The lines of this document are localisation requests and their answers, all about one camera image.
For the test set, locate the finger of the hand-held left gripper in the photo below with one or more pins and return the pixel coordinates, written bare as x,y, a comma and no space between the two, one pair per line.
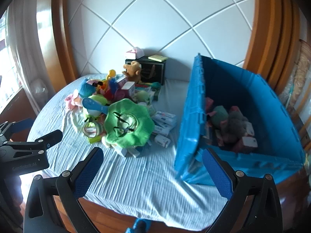
49,137
20,125

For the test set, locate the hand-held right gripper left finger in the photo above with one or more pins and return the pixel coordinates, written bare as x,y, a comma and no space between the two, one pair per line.
90,170

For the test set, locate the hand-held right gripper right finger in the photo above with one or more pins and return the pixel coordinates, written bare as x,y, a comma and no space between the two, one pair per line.
216,172

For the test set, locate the pink pig plush orange dress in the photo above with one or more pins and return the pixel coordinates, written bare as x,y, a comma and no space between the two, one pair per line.
71,100

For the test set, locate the blue plastic storage bin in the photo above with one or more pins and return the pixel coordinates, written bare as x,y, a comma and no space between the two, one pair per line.
192,126

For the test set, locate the blue plastic brush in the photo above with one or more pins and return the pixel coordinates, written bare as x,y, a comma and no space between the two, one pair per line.
93,104

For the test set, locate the green frog plush toy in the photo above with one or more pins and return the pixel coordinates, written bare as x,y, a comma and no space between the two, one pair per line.
97,99

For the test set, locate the dark wooden nightstand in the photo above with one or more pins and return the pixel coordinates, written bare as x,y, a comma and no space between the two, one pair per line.
14,104

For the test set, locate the lime green packet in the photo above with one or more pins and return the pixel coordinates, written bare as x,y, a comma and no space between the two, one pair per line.
94,139

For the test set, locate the clear plastic bag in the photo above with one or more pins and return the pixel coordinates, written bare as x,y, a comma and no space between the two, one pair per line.
38,87

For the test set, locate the clear tape roll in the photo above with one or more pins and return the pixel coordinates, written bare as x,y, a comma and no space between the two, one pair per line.
91,127

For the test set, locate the pink white carton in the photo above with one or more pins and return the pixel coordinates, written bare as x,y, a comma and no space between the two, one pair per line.
247,143

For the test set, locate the grey plush toy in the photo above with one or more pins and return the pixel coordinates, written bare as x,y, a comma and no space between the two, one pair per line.
234,126

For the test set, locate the dull green plush toy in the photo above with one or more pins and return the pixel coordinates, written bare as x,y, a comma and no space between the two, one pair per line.
220,116

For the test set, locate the blue round plush toy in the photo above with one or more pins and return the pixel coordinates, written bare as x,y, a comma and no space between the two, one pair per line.
85,88

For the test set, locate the green flower-shaped plush hat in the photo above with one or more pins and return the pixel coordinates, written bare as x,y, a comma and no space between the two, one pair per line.
136,126

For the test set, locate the window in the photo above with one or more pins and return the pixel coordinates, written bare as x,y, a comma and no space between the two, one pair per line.
4,60

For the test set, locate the small pink plush toy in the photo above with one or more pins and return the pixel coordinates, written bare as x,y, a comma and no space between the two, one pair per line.
209,104

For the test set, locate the yellow duck plush toy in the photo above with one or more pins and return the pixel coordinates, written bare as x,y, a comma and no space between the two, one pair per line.
102,85

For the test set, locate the pile of white medicine boxes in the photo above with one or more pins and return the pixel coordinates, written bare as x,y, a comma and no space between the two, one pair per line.
165,117

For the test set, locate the pink pig plush red dress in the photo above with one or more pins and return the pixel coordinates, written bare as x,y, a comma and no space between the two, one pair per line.
110,91

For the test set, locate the white curtain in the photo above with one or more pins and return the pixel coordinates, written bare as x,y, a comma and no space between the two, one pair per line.
21,41

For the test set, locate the yellow plastic toy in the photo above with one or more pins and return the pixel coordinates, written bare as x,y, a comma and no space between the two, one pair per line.
111,73

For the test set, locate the pale green plush toy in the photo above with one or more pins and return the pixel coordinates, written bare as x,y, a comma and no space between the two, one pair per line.
143,96

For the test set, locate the brown teddy bear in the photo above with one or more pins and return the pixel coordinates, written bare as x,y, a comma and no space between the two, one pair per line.
133,70

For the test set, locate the black gift box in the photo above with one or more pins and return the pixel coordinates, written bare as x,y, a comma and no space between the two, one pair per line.
154,74

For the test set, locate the pink tissue box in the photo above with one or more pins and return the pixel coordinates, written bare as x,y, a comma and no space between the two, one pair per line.
134,52

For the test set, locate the patterned cloth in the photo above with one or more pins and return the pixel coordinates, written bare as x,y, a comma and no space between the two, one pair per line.
301,77

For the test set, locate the yellow sticky note pad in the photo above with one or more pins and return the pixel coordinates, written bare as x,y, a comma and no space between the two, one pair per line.
158,57

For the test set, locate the wooden headboard frame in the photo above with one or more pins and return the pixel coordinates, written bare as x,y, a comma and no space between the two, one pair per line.
60,29
267,29

